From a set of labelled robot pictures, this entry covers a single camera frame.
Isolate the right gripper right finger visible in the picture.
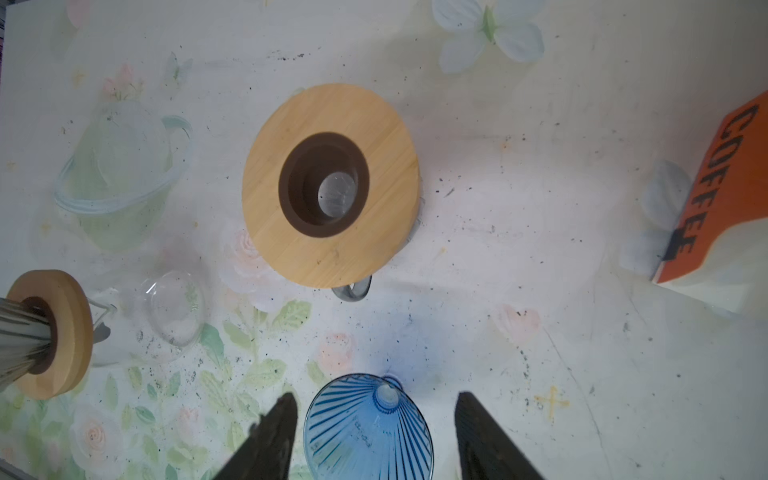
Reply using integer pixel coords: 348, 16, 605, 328
454, 391, 543, 480

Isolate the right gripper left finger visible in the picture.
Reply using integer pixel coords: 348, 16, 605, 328
214, 393, 298, 480

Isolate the blue glass dripper cone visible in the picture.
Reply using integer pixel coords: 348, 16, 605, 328
303, 373, 434, 479

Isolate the smoked grey glass carafe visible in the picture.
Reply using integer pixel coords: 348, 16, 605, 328
331, 197, 425, 303

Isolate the wooden dripper ring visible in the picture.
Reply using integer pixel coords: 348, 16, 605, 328
5, 269, 95, 401
242, 83, 422, 290

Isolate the grey glass dripper cone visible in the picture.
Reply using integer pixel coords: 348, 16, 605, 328
1, 297, 55, 391

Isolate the coffee filter pack orange top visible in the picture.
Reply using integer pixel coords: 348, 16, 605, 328
653, 93, 767, 319

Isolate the clear glass carafe brown handle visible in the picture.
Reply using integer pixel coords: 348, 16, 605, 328
83, 267, 207, 367

